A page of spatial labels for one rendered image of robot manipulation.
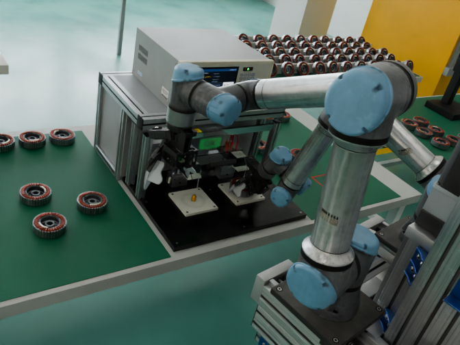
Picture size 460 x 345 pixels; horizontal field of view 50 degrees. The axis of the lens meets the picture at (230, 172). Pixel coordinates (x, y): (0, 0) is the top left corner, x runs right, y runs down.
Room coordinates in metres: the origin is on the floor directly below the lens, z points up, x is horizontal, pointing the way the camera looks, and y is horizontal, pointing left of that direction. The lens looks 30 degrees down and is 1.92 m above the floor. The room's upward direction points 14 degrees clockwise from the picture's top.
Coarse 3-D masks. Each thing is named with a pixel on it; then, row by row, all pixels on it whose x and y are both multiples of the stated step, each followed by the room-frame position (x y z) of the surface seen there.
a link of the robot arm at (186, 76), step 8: (184, 64) 1.15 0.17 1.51; (192, 64) 1.17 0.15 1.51; (176, 72) 1.12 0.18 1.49; (184, 72) 1.11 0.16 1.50; (192, 72) 1.12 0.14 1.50; (200, 72) 1.13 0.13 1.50; (176, 80) 1.11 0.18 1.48; (184, 80) 1.11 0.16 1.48; (192, 80) 1.11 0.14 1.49; (200, 80) 1.12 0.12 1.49; (176, 88) 1.11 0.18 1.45; (184, 88) 1.10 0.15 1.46; (176, 96) 1.11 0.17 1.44; (184, 96) 1.10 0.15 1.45; (168, 104) 1.13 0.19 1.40; (176, 104) 1.11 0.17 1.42; (184, 104) 1.11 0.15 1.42; (184, 112) 1.11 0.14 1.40; (192, 112) 1.12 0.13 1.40
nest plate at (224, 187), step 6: (222, 186) 1.80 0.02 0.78; (228, 186) 1.81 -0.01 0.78; (228, 192) 1.76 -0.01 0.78; (234, 198) 1.73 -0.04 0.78; (240, 198) 1.74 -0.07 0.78; (246, 198) 1.75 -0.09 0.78; (252, 198) 1.76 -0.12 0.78; (258, 198) 1.77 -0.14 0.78; (264, 198) 1.79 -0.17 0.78; (240, 204) 1.71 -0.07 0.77
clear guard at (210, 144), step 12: (204, 132) 1.70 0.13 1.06; (216, 132) 1.72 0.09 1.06; (192, 144) 1.58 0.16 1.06; (204, 144) 1.60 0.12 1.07; (216, 144) 1.62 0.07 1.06; (228, 144) 1.64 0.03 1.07; (204, 156) 1.52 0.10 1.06; (216, 156) 1.55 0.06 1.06; (228, 156) 1.58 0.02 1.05; (240, 156) 1.61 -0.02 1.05; (204, 168) 1.49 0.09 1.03; (216, 168) 1.52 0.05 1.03; (228, 168) 1.54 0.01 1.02; (240, 168) 1.58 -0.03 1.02
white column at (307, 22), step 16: (288, 0) 5.89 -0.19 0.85; (304, 0) 5.70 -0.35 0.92; (320, 0) 5.78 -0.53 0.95; (336, 0) 5.94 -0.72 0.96; (288, 16) 5.84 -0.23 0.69; (304, 16) 5.67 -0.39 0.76; (320, 16) 5.83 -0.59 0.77; (272, 32) 5.99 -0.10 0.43; (288, 32) 5.78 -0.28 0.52; (304, 32) 5.71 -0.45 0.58; (320, 32) 5.88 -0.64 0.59
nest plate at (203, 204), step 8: (176, 192) 1.67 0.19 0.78; (184, 192) 1.68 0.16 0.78; (192, 192) 1.69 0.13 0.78; (200, 192) 1.71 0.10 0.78; (176, 200) 1.61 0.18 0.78; (184, 200) 1.63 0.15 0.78; (200, 200) 1.65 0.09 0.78; (208, 200) 1.67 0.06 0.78; (184, 208) 1.57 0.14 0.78; (192, 208) 1.59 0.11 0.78; (200, 208) 1.60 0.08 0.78; (208, 208) 1.61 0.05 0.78; (216, 208) 1.63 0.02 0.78
